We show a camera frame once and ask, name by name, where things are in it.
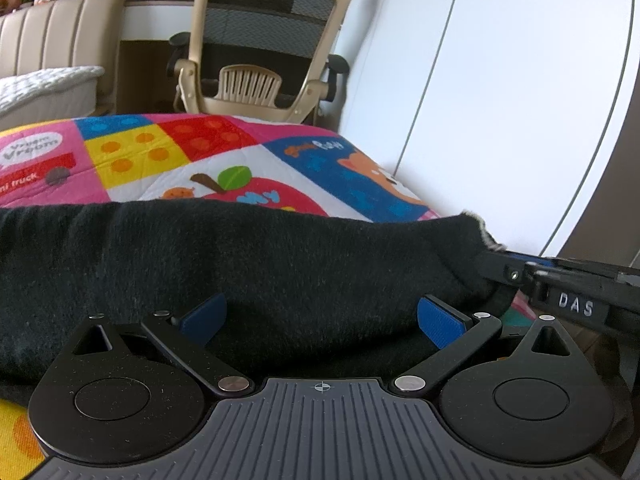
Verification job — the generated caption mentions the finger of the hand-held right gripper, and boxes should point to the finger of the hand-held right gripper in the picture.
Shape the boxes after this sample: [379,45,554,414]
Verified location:
[476,251,532,290]

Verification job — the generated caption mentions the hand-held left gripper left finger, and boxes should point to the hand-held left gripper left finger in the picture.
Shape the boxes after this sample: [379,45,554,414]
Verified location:
[72,294,254,402]

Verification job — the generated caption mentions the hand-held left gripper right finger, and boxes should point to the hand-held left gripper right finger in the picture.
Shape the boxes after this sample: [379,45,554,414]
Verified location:
[390,294,574,401]

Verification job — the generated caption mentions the black knit garment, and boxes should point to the black knit garment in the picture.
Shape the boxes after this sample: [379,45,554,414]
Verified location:
[0,199,521,411]

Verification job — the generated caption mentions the colourful printed blanket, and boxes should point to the colourful printed blanket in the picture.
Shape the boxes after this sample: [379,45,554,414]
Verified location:
[0,112,540,467]

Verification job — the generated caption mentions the white wardrobe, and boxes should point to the white wardrobe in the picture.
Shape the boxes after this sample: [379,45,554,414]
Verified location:
[334,0,640,262]

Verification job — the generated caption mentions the white quilted bed cover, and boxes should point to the white quilted bed cover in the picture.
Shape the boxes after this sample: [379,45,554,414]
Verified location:
[0,65,106,132]

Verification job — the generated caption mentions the white desk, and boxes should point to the white desk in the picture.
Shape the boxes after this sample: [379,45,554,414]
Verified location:
[121,0,201,42]

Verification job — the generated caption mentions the beige mesh office chair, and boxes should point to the beige mesh office chair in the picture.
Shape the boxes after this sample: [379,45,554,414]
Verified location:
[167,0,354,126]

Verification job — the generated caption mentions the beige padded bed headboard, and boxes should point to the beige padded bed headboard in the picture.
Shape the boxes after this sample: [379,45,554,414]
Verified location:
[0,0,128,82]

